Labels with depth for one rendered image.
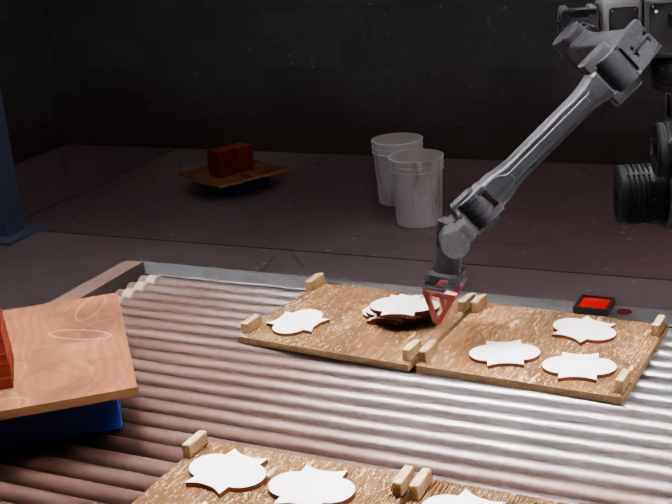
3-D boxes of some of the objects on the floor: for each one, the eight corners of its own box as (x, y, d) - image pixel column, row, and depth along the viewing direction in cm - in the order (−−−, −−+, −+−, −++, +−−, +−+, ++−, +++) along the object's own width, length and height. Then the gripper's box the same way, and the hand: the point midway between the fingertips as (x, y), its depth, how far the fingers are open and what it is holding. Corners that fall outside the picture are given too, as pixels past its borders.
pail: (433, 203, 643) (429, 140, 631) (382, 210, 637) (378, 147, 625) (417, 190, 671) (413, 130, 659) (369, 197, 665) (364, 136, 653)
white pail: (384, 228, 606) (380, 162, 594) (401, 211, 633) (398, 148, 621) (438, 230, 596) (434, 163, 584) (453, 213, 622) (450, 149, 610)
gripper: (439, 234, 233) (431, 305, 237) (426, 249, 220) (417, 324, 224) (472, 239, 231) (463, 310, 235) (460, 255, 218) (451, 330, 222)
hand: (441, 313), depth 229 cm, fingers open, 9 cm apart
